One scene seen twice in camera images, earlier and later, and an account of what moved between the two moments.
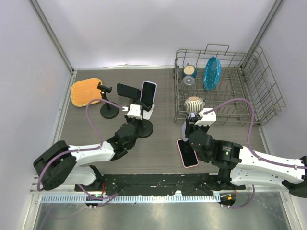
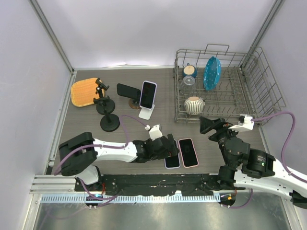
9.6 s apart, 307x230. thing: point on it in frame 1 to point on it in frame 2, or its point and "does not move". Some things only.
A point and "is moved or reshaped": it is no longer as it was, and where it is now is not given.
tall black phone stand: [147, 129] to [109, 122]
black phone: [123, 90] does not move
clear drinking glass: [187, 86] does not move
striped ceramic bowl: [194, 104] does not move
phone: [190, 115] to [172, 161]
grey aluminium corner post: [269, 18] does not move
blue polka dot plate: [212, 73] does not move
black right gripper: [190, 126] to [206, 124]
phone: [188, 155] does not move
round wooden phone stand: [128, 101] to [132, 106]
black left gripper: [128, 118] to [171, 152]
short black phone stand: [107, 110] is moved or reshaped
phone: [148, 92] does not move
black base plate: [159, 184] does not move
